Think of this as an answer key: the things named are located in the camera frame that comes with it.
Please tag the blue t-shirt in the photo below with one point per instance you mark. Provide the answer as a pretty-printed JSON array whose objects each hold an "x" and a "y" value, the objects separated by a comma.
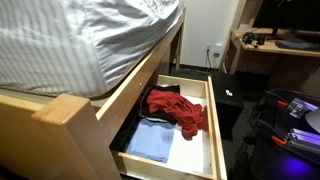
[{"x": 150, "y": 140}]

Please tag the open wide wooden drawer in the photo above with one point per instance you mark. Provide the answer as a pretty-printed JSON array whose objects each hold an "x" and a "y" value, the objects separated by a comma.
[{"x": 213, "y": 133}]

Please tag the black garment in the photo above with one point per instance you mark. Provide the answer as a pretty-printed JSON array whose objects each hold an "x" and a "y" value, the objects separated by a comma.
[{"x": 166, "y": 89}]

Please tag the red garment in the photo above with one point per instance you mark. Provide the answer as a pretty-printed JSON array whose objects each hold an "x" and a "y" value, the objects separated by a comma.
[{"x": 173, "y": 106}]

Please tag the small white object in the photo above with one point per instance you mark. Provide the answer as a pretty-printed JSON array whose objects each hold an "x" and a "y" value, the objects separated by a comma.
[{"x": 229, "y": 93}]

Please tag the black floor box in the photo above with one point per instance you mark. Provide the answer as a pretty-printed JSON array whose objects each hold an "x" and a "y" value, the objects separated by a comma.
[{"x": 226, "y": 113}]

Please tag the black headphones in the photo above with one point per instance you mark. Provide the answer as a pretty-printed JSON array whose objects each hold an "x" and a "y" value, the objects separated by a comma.
[{"x": 248, "y": 37}]

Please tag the white sheeted mattress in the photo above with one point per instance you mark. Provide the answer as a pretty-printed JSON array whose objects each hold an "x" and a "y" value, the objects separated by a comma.
[{"x": 66, "y": 40}]

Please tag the wooden desk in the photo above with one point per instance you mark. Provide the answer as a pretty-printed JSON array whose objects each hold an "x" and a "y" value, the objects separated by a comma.
[{"x": 266, "y": 47}]

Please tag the black keyboard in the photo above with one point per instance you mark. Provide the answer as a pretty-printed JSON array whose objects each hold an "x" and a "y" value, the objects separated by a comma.
[{"x": 296, "y": 45}]

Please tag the black monitor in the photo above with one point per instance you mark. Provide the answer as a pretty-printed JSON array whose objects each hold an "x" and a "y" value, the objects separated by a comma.
[{"x": 286, "y": 13}]

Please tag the white wall outlet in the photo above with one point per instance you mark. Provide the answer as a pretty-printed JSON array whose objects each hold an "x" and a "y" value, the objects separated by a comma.
[{"x": 209, "y": 47}]

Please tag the wooden bed frame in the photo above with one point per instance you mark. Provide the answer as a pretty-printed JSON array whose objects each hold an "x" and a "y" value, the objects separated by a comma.
[{"x": 60, "y": 140}]

